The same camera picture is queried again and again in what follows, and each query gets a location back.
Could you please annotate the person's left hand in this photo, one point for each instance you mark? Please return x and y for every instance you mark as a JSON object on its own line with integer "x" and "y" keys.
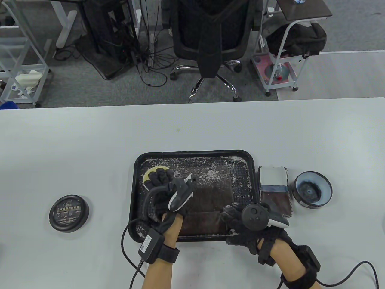
{"x": 162, "y": 177}

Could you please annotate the person's right hand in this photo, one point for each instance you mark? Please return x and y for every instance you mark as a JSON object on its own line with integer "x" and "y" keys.
{"x": 237, "y": 234}

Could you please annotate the yellow round sponge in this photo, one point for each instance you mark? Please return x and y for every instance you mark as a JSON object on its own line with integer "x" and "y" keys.
{"x": 146, "y": 177}

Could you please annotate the black white tracking controller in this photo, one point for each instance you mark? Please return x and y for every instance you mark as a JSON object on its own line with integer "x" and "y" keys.
{"x": 252, "y": 216}
{"x": 180, "y": 195}

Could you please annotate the brown leather bag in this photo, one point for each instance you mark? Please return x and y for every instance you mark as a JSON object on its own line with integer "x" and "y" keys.
{"x": 210, "y": 195}

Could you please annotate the white and brown applicator pad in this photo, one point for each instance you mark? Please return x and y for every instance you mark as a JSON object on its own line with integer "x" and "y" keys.
{"x": 272, "y": 177}

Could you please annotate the black leather care cream jar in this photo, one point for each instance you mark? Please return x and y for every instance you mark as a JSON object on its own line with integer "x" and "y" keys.
{"x": 312, "y": 189}

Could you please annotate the black round jar lid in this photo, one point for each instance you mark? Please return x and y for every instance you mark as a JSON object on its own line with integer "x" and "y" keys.
{"x": 69, "y": 212}

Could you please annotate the person's right forearm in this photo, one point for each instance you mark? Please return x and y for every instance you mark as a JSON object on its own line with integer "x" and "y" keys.
{"x": 285, "y": 259}

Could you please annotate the person's left forearm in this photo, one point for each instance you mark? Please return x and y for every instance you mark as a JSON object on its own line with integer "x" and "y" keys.
{"x": 159, "y": 271}

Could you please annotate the black plastic tray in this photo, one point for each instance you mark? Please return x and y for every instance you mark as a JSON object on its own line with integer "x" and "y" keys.
{"x": 243, "y": 162}

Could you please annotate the white power strip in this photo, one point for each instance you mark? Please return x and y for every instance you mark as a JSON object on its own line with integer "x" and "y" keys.
{"x": 152, "y": 48}

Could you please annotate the white rolling cart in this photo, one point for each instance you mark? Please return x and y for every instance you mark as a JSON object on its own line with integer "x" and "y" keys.
{"x": 281, "y": 86}

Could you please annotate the pink cart shelf mat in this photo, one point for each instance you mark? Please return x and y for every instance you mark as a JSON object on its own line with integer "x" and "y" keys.
{"x": 261, "y": 64}

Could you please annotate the black mesh office chair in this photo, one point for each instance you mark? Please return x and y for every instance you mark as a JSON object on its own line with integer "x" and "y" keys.
{"x": 210, "y": 30}

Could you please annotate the clear bottle with red cap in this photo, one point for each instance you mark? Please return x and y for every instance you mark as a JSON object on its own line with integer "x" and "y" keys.
{"x": 279, "y": 72}

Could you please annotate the black computer tower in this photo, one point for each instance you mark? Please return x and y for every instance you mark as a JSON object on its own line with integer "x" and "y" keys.
{"x": 102, "y": 30}

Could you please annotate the white foam block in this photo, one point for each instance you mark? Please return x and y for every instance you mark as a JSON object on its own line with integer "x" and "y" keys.
{"x": 28, "y": 78}

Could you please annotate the blue object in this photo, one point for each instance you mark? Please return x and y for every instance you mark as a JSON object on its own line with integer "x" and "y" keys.
{"x": 7, "y": 105}

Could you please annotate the white desk leg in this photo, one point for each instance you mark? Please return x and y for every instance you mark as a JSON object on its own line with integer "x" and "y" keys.
{"x": 64, "y": 30}

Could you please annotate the black backpack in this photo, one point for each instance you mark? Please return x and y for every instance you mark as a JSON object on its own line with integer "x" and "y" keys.
{"x": 294, "y": 37}

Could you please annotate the white metal shelf rack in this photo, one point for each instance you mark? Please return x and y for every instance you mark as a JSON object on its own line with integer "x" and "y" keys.
{"x": 12, "y": 31}

